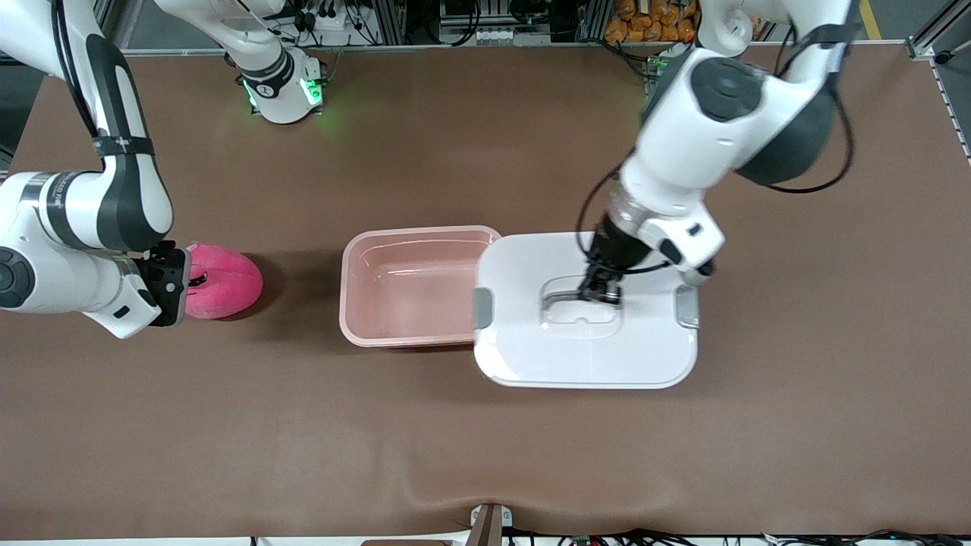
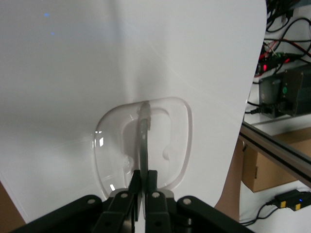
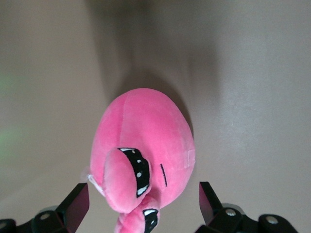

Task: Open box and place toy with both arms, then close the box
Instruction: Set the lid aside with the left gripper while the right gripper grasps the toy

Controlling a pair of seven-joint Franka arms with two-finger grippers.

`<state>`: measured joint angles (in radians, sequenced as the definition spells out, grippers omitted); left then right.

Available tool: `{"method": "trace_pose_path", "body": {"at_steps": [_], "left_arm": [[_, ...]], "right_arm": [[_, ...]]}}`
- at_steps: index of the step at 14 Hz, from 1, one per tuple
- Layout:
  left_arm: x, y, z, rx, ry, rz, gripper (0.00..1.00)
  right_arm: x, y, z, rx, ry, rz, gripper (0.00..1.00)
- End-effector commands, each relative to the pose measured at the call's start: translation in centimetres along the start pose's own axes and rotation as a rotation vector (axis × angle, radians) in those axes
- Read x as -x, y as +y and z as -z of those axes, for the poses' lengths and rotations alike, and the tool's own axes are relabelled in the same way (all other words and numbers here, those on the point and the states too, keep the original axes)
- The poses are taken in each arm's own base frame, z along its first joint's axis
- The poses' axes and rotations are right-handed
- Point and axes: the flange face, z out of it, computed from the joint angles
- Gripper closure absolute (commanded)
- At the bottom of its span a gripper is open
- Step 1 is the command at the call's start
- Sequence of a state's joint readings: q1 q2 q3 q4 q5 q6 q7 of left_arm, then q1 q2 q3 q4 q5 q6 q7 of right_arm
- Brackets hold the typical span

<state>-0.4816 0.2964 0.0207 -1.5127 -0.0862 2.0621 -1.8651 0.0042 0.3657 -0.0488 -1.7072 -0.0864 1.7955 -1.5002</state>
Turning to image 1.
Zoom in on pink plastic storage box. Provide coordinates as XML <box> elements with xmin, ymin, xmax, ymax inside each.
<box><xmin>339</xmin><ymin>224</ymin><xmax>503</xmax><ymax>350</ymax></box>

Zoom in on metal table edge bracket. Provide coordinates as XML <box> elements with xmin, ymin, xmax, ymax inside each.
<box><xmin>467</xmin><ymin>503</ymin><xmax>514</xmax><ymax>546</ymax></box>

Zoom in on white power strip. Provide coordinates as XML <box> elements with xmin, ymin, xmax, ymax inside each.
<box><xmin>292</xmin><ymin>4</ymin><xmax>357</xmax><ymax>46</ymax></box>

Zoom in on white box lid with handle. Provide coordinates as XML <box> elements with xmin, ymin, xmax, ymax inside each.
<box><xmin>472</xmin><ymin>231</ymin><xmax>700</xmax><ymax>390</ymax></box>

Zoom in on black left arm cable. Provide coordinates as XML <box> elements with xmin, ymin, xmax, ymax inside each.
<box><xmin>574</xmin><ymin>23</ymin><xmax>858</xmax><ymax>278</ymax></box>

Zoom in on white socket block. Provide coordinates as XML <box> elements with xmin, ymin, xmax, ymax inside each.
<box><xmin>454</xmin><ymin>25</ymin><xmax>526</xmax><ymax>46</ymax></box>

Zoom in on orange snack packets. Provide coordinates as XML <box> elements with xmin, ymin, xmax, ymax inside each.
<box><xmin>605</xmin><ymin>0</ymin><xmax>699</xmax><ymax>44</ymax></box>

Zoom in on aluminium frame post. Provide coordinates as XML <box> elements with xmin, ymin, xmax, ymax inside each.
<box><xmin>364</xmin><ymin>0</ymin><xmax>407</xmax><ymax>46</ymax></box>
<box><xmin>907</xmin><ymin>0</ymin><xmax>971</xmax><ymax>61</ymax></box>

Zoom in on brown table cover sheet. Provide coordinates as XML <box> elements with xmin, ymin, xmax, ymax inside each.
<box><xmin>0</xmin><ymin>42</ymin><xmax>971</xmax><ymax>541</ymax></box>

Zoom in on perforated metal edge rail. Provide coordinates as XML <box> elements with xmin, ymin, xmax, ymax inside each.
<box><xmin>929</xmin><ymin>57</ymin><xmax>971</xmax><ymax>164</ymax></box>

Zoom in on pink plush toy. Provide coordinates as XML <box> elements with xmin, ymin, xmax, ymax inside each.
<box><xmin>184</xmin><ymin>243</ymin><xmax>265</xmax><ymax>320</ymax></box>

